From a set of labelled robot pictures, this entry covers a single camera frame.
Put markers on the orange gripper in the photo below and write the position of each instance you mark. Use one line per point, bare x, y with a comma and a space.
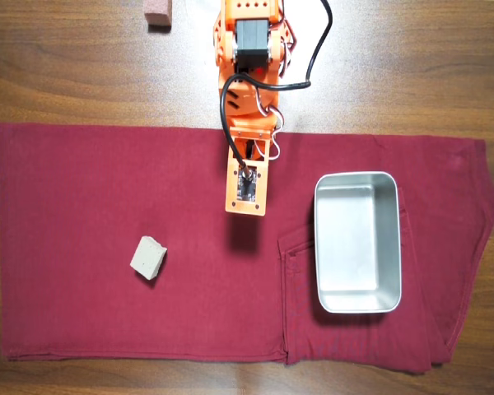
250, 125

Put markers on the beige sponge cube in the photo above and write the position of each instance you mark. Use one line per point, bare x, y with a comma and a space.
148, 257

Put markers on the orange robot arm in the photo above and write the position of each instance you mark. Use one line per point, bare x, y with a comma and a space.
251, 37

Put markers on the rectangular metal tray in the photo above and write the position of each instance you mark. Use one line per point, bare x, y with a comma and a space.
354, 238

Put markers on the dark red cloth trousers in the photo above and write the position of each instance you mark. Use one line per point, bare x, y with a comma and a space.
107, 185

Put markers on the orange wrist camera module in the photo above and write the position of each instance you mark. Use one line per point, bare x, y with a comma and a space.
232, 197

